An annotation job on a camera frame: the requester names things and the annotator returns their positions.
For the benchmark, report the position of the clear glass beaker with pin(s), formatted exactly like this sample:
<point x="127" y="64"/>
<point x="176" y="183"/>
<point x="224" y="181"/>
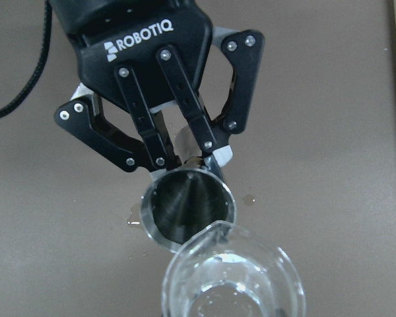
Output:
<point x="226" y="270"/>

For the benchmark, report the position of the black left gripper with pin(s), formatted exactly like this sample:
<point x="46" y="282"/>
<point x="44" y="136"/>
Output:
<point x="116" y="43"/>

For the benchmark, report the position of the steel jigger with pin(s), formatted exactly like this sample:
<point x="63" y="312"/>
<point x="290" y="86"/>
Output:
<point x="181" y="202"/>

